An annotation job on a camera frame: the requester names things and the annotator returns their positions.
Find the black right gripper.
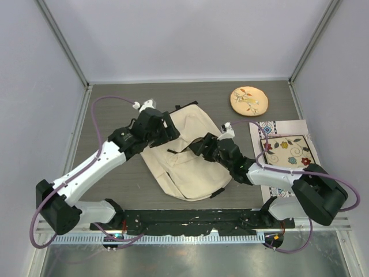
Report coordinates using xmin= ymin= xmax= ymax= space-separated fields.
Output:
xmin=189 ymin=132 xmax=232 ymax=171

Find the cream canvas backpack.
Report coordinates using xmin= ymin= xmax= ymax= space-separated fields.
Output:
xmin=141 ymin=104 xmax=231 ymax=201

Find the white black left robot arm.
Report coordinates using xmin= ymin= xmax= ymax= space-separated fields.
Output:
xmin=36 ymin=108 xmax=180 ymax=235

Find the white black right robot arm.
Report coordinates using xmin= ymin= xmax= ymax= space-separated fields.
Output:
xmin=189 ymin=133 xmax=348 ymax=228

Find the round bird pattern plate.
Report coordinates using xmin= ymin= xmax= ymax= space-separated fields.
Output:
xmin=229 ymin=86 xmax=269 ymax=117

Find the patterned white placemat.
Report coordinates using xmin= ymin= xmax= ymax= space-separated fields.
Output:
xmin=248 ymin=119 xmax=318 ymax=207

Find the square flower pattern plate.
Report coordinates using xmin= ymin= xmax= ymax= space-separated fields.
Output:
xmin=260 ymin=136 xmax=319 ymax=169

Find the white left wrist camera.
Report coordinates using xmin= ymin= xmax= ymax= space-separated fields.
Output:
xmin=132 ymin=99 xmax=156 ymax=113

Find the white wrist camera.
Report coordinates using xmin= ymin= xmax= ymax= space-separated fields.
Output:
xmin=218 ymin=122 xmax=235 ymax=140
xmin=132 ymin=99 xmax=156 ymax=113

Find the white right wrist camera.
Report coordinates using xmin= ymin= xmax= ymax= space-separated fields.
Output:
xmin=218 ymin=122 xmax=235 ymax=140

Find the black mounting base plate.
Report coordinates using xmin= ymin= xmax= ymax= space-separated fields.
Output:
xmin=100 ymin=209 xmax=295 ymax=237

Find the white slotted cable duct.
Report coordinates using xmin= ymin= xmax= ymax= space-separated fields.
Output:
xmin=53 ymin=231 xmax=265 ymax=245

